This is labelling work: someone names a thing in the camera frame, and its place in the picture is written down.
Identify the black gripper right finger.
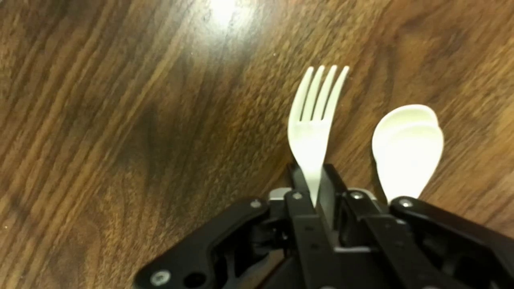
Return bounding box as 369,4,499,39
321,161,514,289

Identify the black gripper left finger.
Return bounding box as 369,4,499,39
131,161,345,289

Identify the white plastic spoon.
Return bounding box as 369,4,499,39
371,104,446,205

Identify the white plastic fork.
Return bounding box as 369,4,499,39
286,63,351,210

